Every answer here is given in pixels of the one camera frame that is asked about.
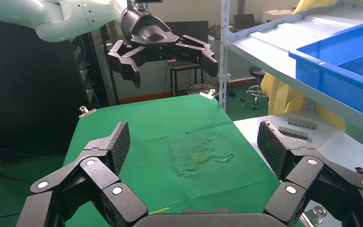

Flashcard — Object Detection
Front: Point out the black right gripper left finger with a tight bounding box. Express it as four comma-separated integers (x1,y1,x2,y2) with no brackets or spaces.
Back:
16,121,148,227

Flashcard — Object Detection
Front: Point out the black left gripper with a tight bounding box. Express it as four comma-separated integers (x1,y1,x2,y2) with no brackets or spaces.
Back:
107,8,219,89

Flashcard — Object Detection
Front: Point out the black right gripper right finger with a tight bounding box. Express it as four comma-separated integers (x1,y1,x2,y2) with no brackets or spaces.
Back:
256,120,363,227

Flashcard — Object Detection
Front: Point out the small black side table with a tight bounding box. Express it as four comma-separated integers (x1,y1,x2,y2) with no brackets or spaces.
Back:
168,59,205,97

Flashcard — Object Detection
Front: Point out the grey metal clip strip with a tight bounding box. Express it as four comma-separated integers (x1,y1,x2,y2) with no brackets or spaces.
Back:
277,126,309,140
287,116,319,130

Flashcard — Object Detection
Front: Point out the green table cloth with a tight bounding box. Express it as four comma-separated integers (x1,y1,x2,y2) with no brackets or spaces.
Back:
63,94,304,227

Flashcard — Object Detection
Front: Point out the black equipment rack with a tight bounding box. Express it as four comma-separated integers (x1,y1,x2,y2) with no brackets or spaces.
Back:
70,25,120,109

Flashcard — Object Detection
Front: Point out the yellow fabric sheet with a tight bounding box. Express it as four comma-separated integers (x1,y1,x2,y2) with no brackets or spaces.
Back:
260,0,346,132

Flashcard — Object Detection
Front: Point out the dark laptop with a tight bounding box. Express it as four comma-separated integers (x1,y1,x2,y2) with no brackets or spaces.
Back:
233,13,257,31

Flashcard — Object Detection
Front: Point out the blue plastic bin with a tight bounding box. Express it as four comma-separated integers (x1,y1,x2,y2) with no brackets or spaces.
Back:
288,17,363,124

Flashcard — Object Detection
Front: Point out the black swivel stool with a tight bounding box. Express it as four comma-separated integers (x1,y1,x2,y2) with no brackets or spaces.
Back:
240,65,268,110

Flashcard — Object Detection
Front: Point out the grey metal shelf rack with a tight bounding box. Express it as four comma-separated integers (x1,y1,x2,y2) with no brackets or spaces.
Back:
219,0,363,140

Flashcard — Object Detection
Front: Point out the large black panel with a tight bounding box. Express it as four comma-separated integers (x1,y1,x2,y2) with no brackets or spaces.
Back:
0,17,90,157

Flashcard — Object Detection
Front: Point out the beige box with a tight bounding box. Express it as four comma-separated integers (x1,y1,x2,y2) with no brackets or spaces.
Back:
261,9,295,23

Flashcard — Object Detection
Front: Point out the translucent corrugated plastic sheet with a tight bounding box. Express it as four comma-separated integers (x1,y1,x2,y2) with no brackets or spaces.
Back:
250,12,363,52

